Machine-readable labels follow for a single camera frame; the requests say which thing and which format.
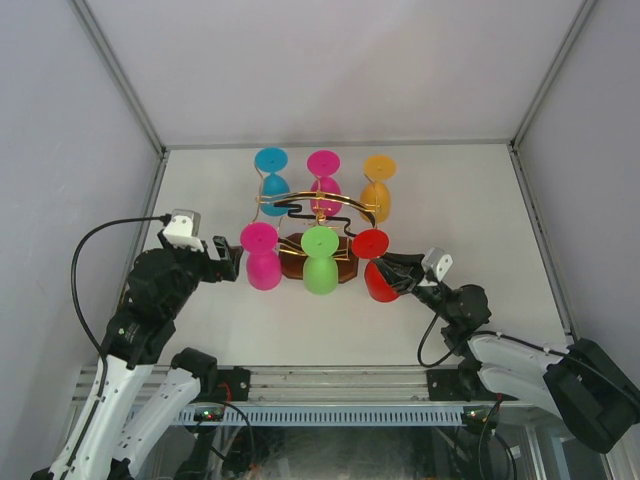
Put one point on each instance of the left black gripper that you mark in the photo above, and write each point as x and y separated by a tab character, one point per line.
227	266

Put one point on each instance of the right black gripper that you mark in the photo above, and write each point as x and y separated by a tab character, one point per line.
396	267

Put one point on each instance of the red plastic wine glass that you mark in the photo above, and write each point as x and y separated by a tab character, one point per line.
375	270

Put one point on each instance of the pink plastic wine glass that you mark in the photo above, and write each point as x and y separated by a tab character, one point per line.
263	266
323	164

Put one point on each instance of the gold wire wine glass rack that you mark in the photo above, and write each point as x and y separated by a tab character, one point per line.
352	219

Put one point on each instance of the green plastic wine glass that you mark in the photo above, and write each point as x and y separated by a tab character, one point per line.
320	270

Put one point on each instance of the orange plastic wine glass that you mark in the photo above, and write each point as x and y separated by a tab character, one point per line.
375	195

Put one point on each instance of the blue plastic wine glass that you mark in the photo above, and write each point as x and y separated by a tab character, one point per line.
270	162

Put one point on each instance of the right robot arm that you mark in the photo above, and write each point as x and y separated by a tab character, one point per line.
578	383

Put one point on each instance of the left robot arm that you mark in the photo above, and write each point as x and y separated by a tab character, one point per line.
107	441

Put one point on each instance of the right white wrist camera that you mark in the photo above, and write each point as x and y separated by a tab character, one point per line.
435	265

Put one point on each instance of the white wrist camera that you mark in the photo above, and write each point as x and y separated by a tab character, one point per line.
435	265
182	230

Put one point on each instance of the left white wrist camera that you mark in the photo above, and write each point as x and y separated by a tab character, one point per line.
182	230

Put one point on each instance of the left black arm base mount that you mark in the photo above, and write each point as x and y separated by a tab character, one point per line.
233	384

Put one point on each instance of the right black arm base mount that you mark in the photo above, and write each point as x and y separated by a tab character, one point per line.
444	385

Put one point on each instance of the grey slotted cable duct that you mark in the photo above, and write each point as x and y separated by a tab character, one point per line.
321	416

